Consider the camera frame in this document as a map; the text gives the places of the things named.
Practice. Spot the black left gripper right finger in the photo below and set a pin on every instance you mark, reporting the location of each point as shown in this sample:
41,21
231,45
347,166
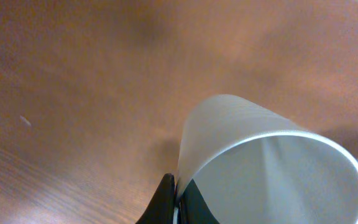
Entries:
192,207

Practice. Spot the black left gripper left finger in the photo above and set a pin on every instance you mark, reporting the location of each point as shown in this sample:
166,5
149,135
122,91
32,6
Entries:
160,209

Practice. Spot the grey cup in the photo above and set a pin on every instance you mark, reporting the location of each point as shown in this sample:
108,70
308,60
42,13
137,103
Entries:
252,165

